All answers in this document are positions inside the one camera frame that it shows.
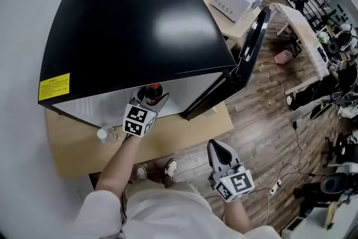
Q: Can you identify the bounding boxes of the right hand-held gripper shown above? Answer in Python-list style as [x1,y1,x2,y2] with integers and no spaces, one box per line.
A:
[207,139,255,202]

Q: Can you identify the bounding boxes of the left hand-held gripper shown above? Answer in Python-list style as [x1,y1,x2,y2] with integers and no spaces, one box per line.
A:
[122,86,171,138]

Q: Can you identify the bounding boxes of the dark cola bottle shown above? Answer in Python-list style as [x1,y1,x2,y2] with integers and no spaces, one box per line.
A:
[144,83,164,106]

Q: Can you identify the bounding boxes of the clear plastic bottle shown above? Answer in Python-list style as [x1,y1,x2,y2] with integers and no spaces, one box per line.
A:
[96,125,120,144]

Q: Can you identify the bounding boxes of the black mini fridge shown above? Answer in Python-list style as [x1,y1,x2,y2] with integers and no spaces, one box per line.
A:
[37,0,274,130]

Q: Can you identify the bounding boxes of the person's left forearm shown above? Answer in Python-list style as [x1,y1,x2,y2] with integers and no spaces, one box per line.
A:
[94,135,141,199]

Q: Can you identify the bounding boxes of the person's right forearm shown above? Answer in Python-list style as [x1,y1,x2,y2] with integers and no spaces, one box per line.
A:
[222,198,252,233]

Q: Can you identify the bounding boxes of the light wooden table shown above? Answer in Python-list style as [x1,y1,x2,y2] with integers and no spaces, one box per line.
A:
[45,100,234,179]

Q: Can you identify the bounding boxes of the person's right shoe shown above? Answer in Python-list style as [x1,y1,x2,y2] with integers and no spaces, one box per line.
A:
[161,158,178,185]

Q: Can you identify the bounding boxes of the person's shoe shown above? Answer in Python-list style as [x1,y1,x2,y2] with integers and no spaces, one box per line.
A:
[135,165,149,180]
[161,158,178,185]

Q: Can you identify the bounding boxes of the white power strip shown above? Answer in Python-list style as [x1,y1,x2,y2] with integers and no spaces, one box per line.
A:
[269,177,282,195]

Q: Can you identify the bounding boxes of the person's left shoe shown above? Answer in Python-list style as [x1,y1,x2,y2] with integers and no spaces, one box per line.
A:
[135,165,149,180]

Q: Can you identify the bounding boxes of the person's beige shorts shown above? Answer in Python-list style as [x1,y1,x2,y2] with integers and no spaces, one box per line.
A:
[124,181,224,239]

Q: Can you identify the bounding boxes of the black office chair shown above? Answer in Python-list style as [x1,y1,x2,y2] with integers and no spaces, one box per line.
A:
[293,172,355,207]
[284,32,303,59]

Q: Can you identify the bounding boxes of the pink bag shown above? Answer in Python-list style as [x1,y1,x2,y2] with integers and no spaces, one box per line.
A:
[274,50,292,64]

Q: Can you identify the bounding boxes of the black chair base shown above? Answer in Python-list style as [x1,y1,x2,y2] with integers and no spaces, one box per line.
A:
[321,131,358,167]

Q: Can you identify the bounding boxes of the person's white shirt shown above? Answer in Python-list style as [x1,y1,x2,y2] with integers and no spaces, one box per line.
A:
[74,190,280,239]

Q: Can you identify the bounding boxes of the long white table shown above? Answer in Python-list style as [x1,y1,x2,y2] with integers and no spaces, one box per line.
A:
[270,2,331,96]

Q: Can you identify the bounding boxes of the black floor cable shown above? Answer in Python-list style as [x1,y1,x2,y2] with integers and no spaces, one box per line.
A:
[292,119,317,177]

